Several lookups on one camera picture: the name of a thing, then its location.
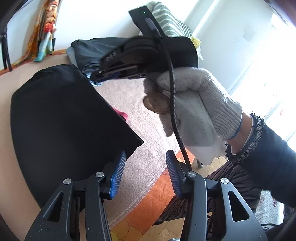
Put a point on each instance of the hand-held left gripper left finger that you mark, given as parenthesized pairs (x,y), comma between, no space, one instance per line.
(118,171)

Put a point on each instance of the patterned rug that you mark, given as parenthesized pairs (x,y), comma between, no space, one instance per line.
(268,208)

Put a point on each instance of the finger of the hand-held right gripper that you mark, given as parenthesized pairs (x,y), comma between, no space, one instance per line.
(111,72)

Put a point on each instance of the bright window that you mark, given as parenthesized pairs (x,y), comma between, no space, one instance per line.
(277,69)

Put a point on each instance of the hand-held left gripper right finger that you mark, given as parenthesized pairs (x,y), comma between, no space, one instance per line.
(172,171)

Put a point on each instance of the person's right hand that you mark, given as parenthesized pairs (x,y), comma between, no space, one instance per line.
(208,92)

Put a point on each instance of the small black tripod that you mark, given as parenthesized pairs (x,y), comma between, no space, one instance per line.
(5,51)

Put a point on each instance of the black pants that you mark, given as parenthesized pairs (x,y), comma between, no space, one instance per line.
(64,120)

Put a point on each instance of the person's dark striped skirt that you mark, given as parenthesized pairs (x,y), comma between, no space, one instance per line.
(231,171)

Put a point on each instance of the green and white striped pillow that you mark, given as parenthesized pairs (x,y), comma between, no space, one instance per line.
(171,20)

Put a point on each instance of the colourful orange scarf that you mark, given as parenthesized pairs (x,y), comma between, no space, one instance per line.
(46,30)

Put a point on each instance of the person's right forearm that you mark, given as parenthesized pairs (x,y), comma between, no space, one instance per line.
(272,157)

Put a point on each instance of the folded dark grey pants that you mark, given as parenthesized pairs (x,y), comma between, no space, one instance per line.
(85,51)

